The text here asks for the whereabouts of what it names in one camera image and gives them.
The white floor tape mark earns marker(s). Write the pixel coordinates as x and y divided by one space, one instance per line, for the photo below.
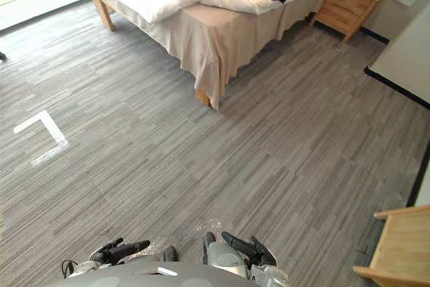
50 129

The dark robot left foot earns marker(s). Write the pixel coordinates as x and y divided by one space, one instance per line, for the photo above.
170 254

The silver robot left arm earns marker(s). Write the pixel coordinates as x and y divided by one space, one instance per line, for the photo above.
84 267

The wooden bed frame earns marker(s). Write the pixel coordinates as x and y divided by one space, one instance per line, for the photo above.
105 14

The grey robot torso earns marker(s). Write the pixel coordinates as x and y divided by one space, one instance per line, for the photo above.
151 277

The small black object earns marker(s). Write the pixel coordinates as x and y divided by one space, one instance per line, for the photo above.
2 55

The light wooden furniture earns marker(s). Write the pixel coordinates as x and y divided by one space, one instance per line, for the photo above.
403 246

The wooden nightstand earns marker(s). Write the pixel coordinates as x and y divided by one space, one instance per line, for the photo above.
349 4

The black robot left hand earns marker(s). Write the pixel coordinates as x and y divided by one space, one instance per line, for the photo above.
117 250

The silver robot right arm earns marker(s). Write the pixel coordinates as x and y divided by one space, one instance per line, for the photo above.
268 275

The beige bed sheet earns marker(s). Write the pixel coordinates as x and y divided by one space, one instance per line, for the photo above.
208 38

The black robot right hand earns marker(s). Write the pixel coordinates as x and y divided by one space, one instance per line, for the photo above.
257 253

